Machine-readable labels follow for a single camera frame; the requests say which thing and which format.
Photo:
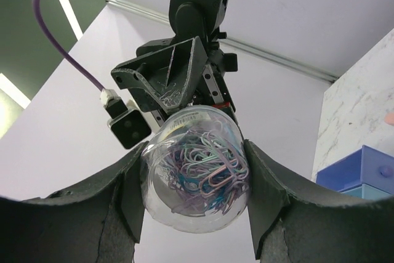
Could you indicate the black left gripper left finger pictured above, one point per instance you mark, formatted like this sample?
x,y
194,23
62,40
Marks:
x,y
99,219

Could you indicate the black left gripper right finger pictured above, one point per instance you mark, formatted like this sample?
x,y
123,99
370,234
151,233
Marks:
x,y
293,219

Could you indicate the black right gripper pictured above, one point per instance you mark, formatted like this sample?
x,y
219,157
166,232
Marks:
x,y
169,74

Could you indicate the clear paper clip tub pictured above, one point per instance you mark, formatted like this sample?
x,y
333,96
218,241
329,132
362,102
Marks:
x,y
194,175

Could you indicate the pink eraser stick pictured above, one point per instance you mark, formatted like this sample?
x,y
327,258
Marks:
x,y
389,118

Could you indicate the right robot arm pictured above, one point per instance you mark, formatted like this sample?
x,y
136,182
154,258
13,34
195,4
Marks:
x,y
211,11

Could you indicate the sky blue drawer bin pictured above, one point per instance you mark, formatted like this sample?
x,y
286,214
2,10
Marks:
x,y
367,192

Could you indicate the purple blue drawer bin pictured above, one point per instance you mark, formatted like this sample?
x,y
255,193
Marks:
x,y
365,166

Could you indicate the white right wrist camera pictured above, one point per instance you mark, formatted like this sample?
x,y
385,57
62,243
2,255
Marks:
x,y
126,122

